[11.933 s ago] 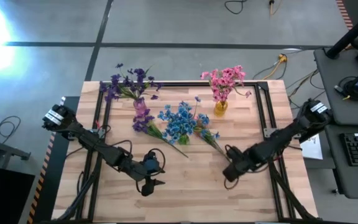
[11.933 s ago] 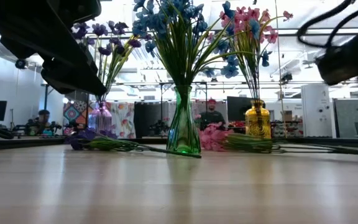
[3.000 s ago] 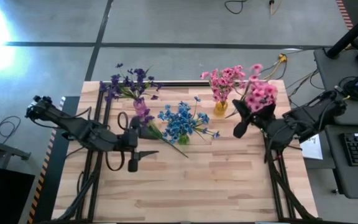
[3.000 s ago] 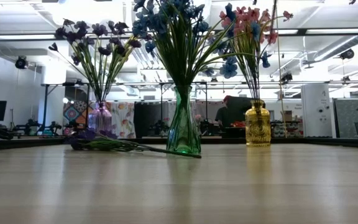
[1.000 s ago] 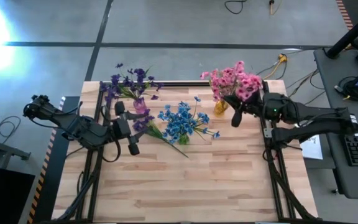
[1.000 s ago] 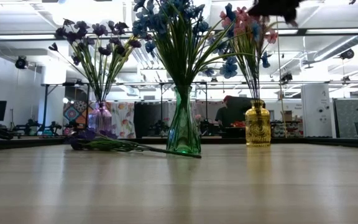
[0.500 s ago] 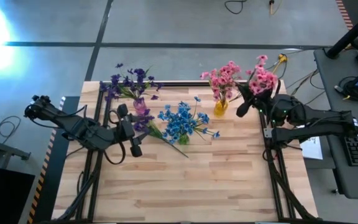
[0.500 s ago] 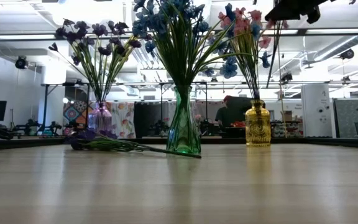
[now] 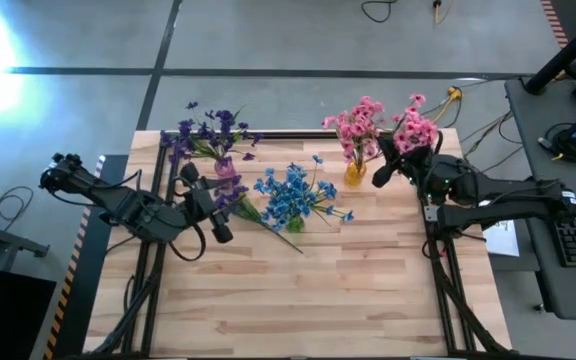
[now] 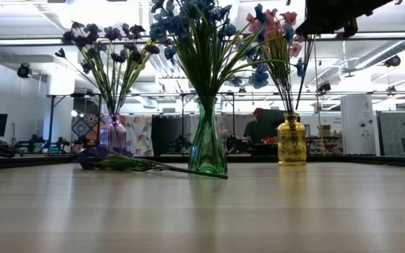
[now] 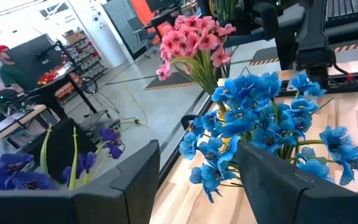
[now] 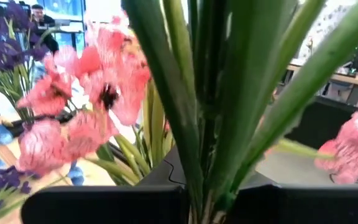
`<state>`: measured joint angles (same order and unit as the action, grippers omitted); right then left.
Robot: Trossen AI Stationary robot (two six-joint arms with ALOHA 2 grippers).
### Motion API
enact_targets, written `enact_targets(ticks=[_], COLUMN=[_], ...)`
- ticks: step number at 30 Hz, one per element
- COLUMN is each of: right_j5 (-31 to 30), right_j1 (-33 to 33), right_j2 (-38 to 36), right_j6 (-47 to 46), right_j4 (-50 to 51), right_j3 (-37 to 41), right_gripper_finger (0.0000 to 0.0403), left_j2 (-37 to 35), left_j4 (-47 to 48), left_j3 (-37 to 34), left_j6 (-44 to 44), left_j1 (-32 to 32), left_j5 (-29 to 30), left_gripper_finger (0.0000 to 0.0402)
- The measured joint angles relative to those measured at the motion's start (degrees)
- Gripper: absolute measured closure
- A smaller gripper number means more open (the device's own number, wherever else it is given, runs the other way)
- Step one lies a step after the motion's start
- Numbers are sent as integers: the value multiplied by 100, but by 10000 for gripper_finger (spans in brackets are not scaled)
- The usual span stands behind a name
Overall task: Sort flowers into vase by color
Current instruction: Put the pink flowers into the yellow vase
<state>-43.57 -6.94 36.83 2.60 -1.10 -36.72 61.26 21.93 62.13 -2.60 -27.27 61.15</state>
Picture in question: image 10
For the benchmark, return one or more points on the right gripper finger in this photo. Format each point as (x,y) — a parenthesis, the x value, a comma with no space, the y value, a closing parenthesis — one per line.
(329,17)

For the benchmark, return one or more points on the yellow glass vase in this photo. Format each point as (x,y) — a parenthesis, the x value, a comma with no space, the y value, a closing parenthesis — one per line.
(291,144)

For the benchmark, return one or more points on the green glass vase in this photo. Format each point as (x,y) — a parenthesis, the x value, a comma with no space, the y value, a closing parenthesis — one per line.
(207,154)

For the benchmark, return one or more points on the purple glass vase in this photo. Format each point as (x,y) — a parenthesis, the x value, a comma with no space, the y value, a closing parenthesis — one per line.
(112,135)

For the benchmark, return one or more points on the white cabinet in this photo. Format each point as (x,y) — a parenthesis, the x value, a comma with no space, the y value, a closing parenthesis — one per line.
(359,123)

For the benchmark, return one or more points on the cardboard box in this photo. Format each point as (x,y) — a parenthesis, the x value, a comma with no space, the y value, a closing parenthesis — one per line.
(325,130)

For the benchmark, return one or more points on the storage shelf with bins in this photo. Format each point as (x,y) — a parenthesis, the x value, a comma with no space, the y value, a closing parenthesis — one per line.
(323,145)

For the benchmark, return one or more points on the gray partition panel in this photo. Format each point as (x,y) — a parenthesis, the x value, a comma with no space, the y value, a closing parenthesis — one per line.
(394,133)

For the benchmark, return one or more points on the person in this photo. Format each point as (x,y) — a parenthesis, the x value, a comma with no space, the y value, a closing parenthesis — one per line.
(251,131)

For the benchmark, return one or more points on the white ceiling pipes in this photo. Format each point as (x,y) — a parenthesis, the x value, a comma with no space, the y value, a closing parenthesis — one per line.
(167,82)

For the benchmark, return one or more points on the black fabric panel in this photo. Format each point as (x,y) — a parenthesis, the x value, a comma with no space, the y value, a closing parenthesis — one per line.
(167,133)

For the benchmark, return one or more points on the white floral fabric panel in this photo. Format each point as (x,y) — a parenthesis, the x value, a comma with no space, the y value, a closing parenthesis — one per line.
(139,138)

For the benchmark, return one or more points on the colourful quilt panel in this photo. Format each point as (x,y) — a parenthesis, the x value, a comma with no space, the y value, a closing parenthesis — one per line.
(83,127)

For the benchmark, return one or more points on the slim silver ventilation duct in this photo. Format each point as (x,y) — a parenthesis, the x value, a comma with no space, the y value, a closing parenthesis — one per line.
(382,52)

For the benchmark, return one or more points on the black hanging camera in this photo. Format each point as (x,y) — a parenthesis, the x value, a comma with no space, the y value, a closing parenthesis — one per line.
(392,60)
(323,87)
(24,70)

